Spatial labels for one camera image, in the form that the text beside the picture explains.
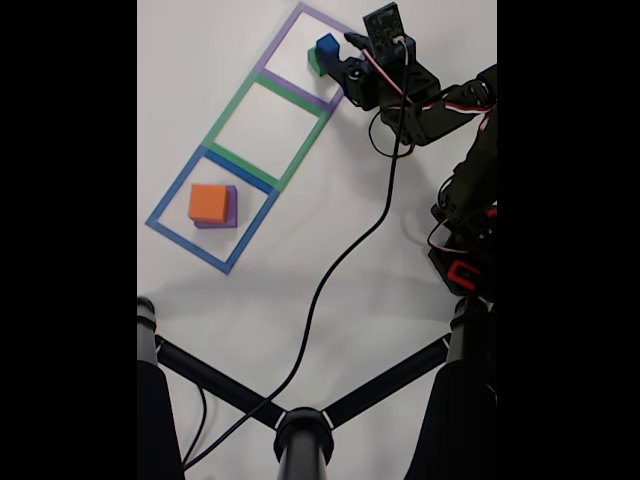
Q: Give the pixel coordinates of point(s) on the small blue foam cube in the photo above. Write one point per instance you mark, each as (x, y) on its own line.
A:
(326, 47)

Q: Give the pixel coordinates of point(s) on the green foam cube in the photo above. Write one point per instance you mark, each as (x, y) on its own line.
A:
(314, 62)

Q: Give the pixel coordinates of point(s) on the orange foam block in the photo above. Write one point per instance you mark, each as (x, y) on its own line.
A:
(207, 201)

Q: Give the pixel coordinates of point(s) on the purple tape square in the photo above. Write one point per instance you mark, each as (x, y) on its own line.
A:
(282, 35)

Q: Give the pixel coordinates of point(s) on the green tape square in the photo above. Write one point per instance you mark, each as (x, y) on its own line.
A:
(232, 110)

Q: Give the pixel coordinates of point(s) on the purple foam block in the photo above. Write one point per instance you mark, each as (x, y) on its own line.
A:
(232, 210)

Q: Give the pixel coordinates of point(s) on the red table clamp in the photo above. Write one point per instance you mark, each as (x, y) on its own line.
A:
(455, 274)

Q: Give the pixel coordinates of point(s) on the blue tape square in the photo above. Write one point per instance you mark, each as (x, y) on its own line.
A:
(167, 200)

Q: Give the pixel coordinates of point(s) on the black tripod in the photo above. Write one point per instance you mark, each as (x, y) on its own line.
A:
(300, 440)

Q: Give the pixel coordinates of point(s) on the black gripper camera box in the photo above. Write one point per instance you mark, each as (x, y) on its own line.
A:
(385, 30)

